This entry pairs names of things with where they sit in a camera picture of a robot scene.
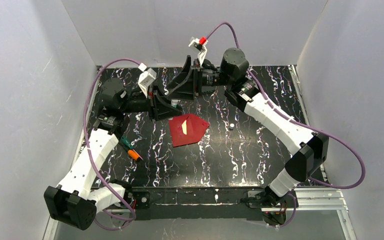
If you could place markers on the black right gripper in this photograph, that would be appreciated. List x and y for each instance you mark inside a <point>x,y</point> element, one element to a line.
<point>195,82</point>

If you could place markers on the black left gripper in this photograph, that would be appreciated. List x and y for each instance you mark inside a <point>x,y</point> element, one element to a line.
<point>155,103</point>

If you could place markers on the peach lined letter paper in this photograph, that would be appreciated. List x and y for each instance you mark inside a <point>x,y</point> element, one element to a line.
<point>184,127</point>

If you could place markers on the red paper envelope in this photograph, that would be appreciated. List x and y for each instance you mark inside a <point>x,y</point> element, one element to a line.
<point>196,128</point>

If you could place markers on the white green glue stick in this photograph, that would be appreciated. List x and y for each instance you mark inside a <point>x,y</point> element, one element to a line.
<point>174,102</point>

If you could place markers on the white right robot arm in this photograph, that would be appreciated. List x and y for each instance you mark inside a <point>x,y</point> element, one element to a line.
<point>308,148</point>

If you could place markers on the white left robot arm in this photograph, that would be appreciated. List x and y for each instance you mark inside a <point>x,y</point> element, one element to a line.
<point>81,176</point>

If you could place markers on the orange green screwdriver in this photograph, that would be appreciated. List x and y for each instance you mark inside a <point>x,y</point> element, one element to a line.
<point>129,148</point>

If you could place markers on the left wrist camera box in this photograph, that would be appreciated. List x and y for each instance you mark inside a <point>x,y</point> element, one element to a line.
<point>146,78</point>

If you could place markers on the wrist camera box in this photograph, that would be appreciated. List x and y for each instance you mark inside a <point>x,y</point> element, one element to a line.
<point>199,44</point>
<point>146,78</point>

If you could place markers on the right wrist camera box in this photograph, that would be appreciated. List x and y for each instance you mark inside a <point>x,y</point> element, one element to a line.
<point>199,44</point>

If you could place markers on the aluminium front rail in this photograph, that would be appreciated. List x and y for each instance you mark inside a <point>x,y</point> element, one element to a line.
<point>144,198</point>

